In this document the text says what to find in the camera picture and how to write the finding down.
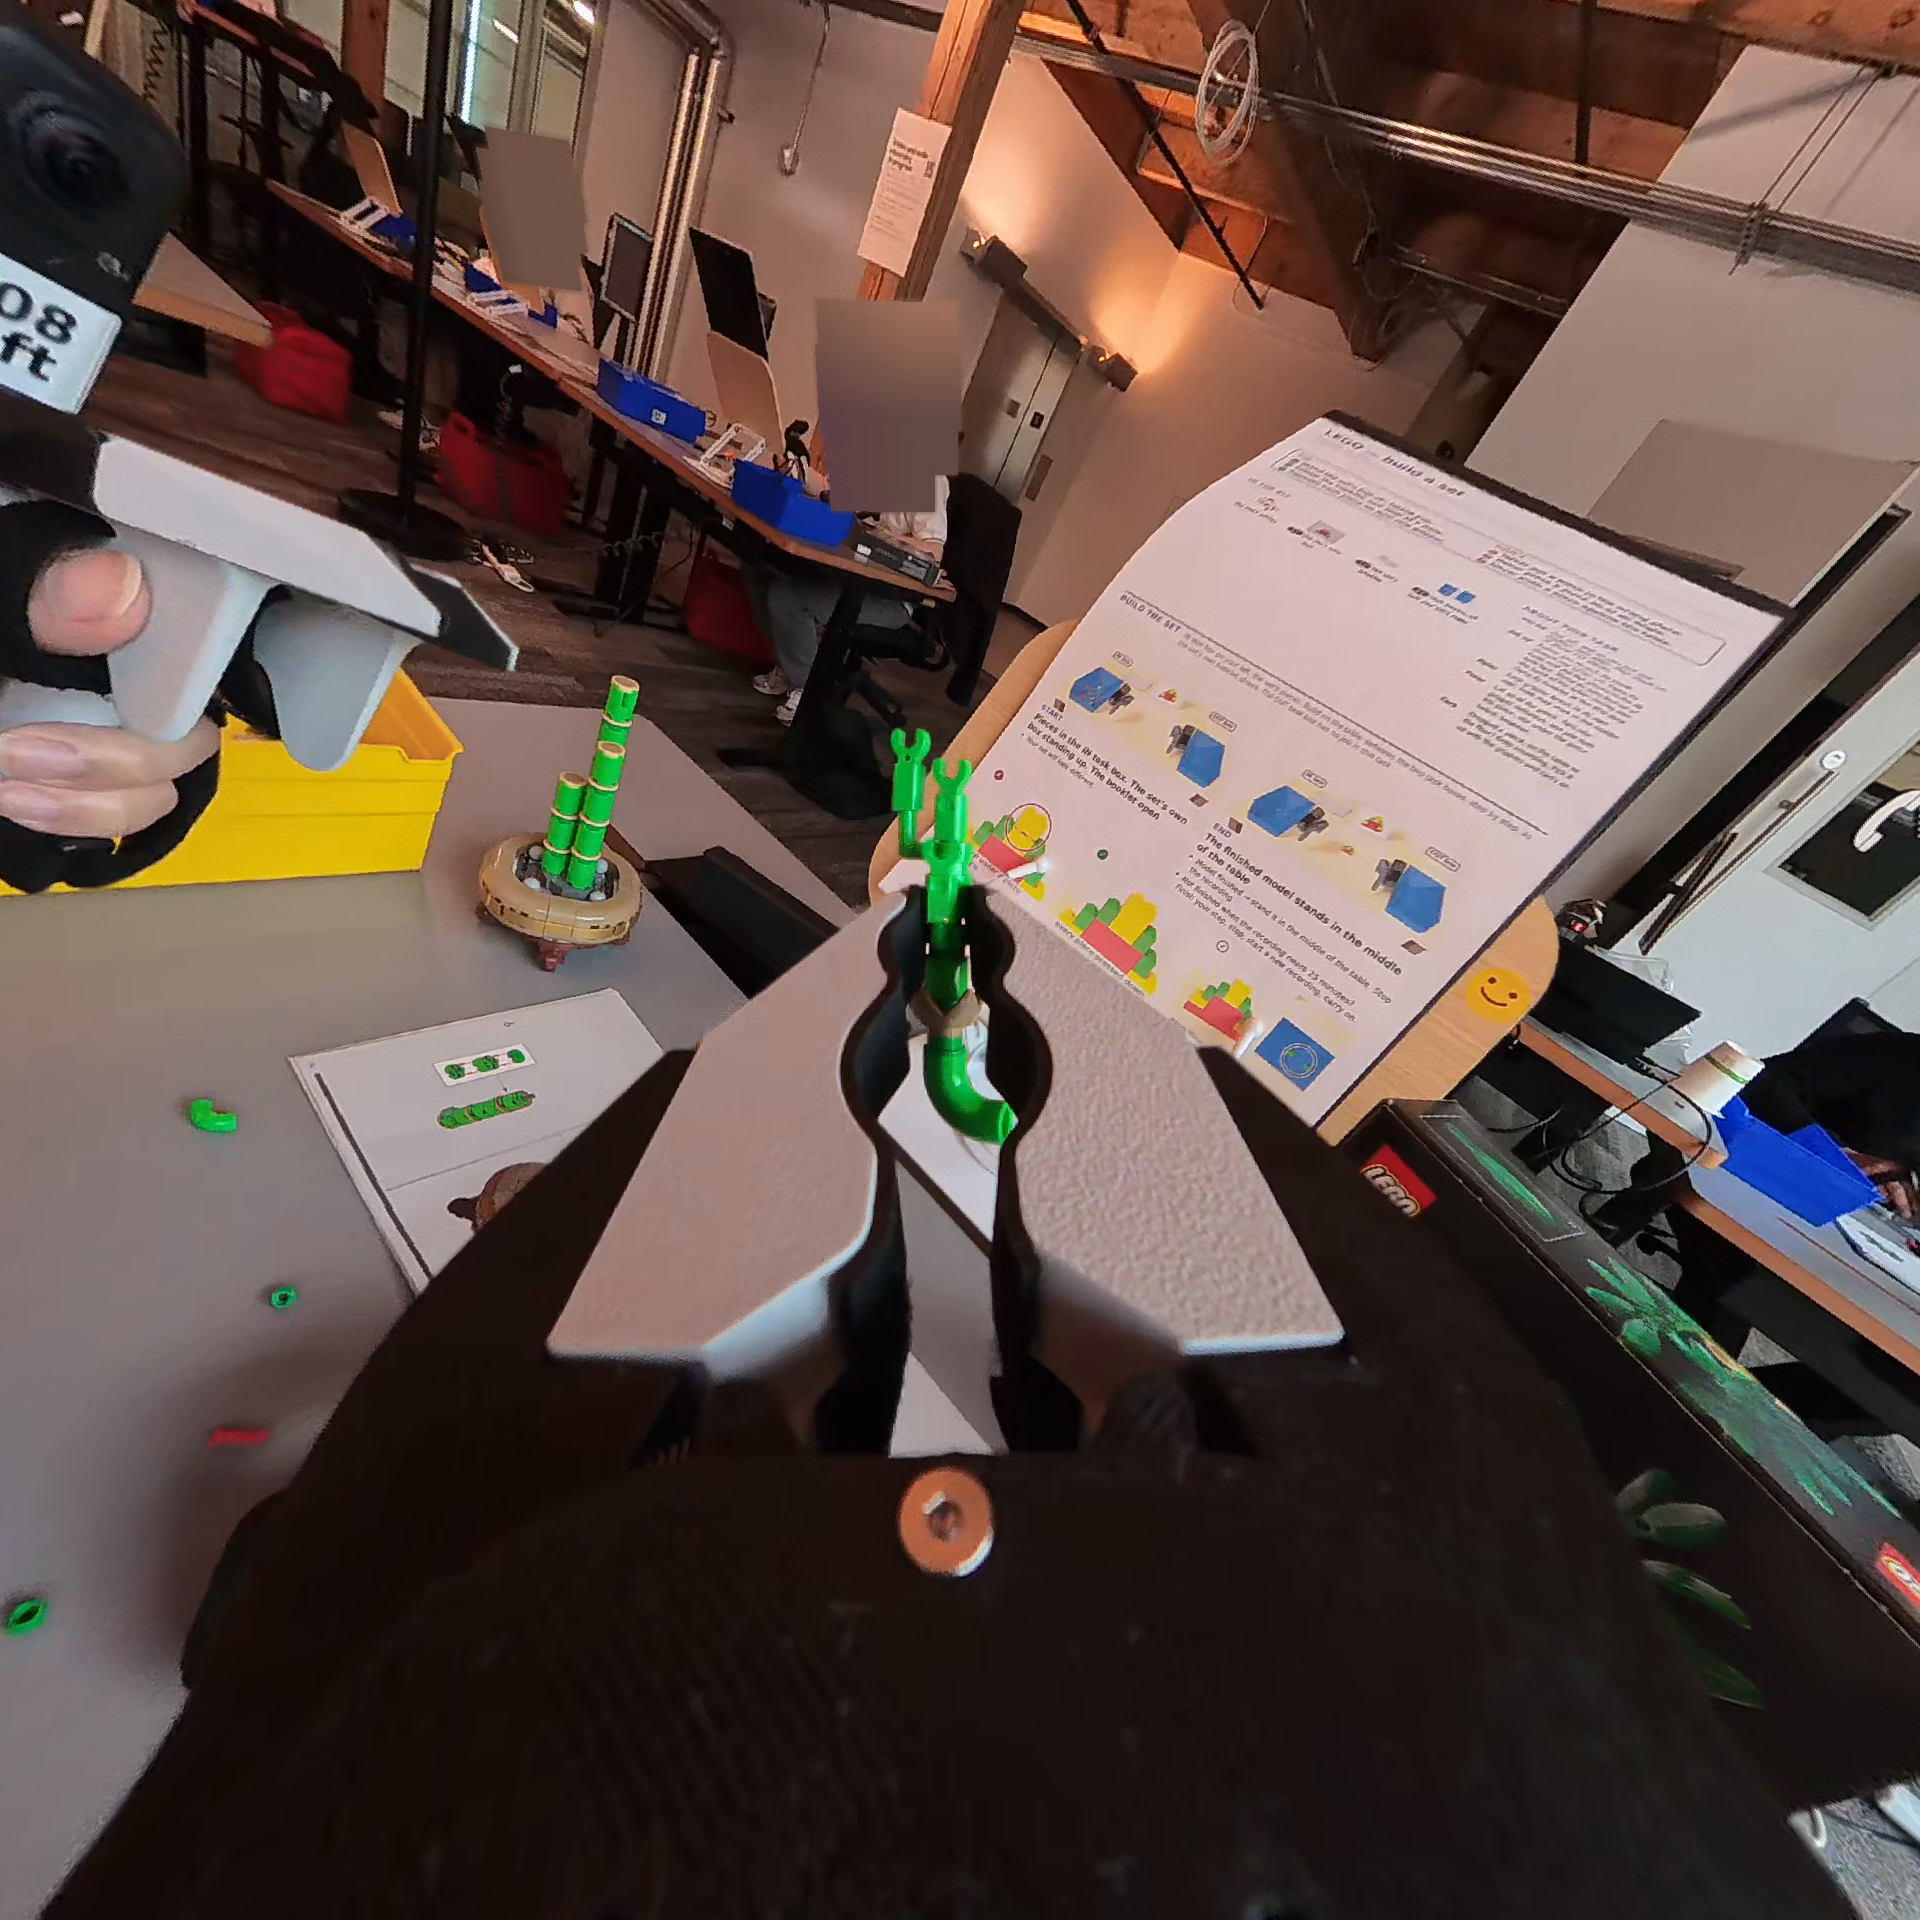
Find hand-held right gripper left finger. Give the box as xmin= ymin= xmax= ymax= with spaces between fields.
xmin=546 ymin=891 xmax=948 ymax=1453

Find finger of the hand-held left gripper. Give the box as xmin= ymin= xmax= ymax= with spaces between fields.
xmin=112 ymin=552 xmax=275 ymax=741
xmin=89 ymin=438 xmax=522 ymax=772

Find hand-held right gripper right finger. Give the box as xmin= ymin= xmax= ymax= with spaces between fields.
xmin=973 ymin=891 xmax=1347 ymax=1453

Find green lego stem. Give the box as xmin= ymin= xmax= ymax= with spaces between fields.
xmin=888 ymin=726 xmax=1021 ymax=1150

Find white lego instruction booklet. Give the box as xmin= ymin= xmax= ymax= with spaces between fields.
xmin=287 ymin=985 xmax=708 ymax=1299

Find green lego bamboo model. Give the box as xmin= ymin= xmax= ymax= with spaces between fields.
xmin=475 ymin=674 xmax=647 ymax=977

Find scattered green lego pieces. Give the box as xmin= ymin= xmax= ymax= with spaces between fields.
xmin=0 ymin=1094 xmax=302 ymax=1639

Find black lego box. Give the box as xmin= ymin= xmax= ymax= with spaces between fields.
xmin=1349 ymin=1094 xmax=1920 ymax=1820

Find person's left hand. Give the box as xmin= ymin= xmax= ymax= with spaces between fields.
xmin=0 ymin=542 xmax=223 ymax=842

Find black pole stand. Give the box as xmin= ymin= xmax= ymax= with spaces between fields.
xmin=335 ymin=0 xmax=470 ymax=566

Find red bag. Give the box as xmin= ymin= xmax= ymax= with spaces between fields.
xmin=231 ymin=299 xmax=355 ymax=426
xmin=433 ymin=412 xmax=574 ymax=538
xmin=682 ymin=545 xmax=775 ymax=665

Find yellow plastic bin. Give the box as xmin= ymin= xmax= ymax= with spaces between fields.
xmin=0 ymin=665 xmax=464 ymax=897

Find black power box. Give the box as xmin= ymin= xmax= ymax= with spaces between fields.
xmin=643 ymin=846 xmax=852 ymax=1001

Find long wooden desk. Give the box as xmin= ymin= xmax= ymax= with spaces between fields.
xmin=270 ymin=180 xmax=962 ymax=606

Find blue plastic bin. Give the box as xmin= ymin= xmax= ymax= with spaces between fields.
xmin=595 ymin=359 xmax=708 ymax=446
xmin=729 ymin=455 xmax=857 ymax=552
xmin=1714 ymin=1097 xmax=1879 ymax=1228

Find black laptop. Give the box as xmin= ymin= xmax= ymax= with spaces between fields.
xmin=1530 ymin=929 xmax=1705 ymax=1070

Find white printed instruction sheet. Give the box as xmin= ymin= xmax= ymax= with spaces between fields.
xmin=960 ymin=416 xmax=1793 ymax=1129

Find paper cup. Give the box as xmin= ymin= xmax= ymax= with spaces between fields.
xmin=1671 ymin=1040 xmax=1767 ymax=1122

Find white paper notice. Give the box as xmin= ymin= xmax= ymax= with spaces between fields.
xmin=855 ymin=105 xmax=956 ymax=273

